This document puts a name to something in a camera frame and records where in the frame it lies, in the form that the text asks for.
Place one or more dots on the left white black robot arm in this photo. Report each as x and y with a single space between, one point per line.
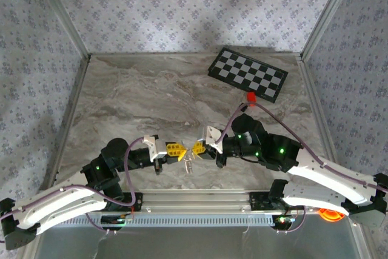
60 204

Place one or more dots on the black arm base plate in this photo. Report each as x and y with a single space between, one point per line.
257 201
139 207

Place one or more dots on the aluminium table side rail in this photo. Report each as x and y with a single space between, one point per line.
319 119
69 122

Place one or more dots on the floral patterned backdrop cloth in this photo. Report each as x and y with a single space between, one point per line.
182 7
24 89
363 89

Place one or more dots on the grey metal sheet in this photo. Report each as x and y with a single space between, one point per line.
197 244

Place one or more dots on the black grey chessboard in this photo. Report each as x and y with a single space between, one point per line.
248 72

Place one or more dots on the red block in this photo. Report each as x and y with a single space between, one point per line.
251 97

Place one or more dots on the aluminium frame post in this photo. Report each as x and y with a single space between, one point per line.
327 13
63 13

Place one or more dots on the small circuit board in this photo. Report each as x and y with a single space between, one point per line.
285 220
118 221

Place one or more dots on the orange curved plastic piece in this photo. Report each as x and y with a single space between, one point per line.
329 215

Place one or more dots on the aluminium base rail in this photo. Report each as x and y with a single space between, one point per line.
197 199

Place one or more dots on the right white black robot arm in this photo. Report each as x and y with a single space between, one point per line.
327 177

